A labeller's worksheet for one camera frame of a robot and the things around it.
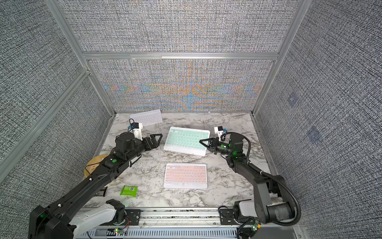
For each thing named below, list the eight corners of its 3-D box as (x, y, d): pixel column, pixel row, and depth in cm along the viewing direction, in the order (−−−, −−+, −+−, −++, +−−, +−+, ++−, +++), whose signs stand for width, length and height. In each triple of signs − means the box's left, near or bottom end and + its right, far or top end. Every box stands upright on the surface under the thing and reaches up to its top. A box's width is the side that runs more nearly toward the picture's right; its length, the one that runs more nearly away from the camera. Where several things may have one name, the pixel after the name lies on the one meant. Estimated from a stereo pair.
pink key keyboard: (163, 188, 85) (163, 186, 82) (166, 165, 94) (165, 163, 91) (207, 188, 85) (208, 186, 82) (206, 165, 94) (206, 163, 91)
